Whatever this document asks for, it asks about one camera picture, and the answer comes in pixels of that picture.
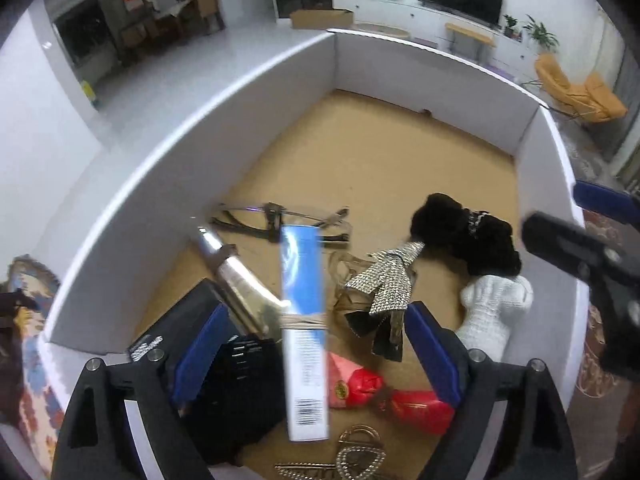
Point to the black box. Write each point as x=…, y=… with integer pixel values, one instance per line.
x=240, y=395

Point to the silver tube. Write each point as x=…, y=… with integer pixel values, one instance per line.
x=240, y=280

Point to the wooden side cabinet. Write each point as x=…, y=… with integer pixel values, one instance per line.
x=207, y=7

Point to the orange lounge chair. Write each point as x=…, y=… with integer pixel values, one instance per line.
x=575, y=92

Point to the white knitted hair bow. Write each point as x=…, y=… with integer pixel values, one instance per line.
x=485, y=320

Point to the small potted plant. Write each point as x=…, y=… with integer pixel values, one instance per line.
x=510, y=25

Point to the white cardboard storage box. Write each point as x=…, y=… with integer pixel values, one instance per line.
x=150, y=170

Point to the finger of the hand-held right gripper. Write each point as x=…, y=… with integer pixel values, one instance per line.
x=565, y=245
x=605, y=201

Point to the black fluffy hair bow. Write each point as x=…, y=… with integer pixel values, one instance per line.
x=442, y=225

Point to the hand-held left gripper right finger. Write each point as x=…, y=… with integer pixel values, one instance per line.
x=435, y=355

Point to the red snack packet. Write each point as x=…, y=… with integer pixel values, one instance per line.
x=357, y=382
x=422, y=410

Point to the rhinestone bow hair clip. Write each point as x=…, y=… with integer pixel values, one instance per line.
x=385, y=280

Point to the white low cabinet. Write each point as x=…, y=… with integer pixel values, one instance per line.
x=430, y=25

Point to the amber claw hair clip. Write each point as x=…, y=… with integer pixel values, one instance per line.
x=344, y=301

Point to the leafy potted plant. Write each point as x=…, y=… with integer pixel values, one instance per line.
x=542, y=34

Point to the wooden bench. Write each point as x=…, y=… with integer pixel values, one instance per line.
x=469, y=34

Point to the rhinestone barrette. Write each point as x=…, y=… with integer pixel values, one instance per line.
x=305, y=471

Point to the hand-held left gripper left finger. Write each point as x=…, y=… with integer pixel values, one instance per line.
x=200, y=355

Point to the colourful patterned cloth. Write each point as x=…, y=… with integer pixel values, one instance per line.
x=30, y=360

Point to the blue and white box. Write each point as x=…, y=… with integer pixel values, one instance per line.
x=302, y=360

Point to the brown cardboard box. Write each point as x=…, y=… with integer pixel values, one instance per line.
x=320, y=18

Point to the gold rhinestone hair clip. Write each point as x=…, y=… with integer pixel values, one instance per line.
x=360, y=452

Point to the clear glasses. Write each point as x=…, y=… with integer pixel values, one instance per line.
x=270, y=211

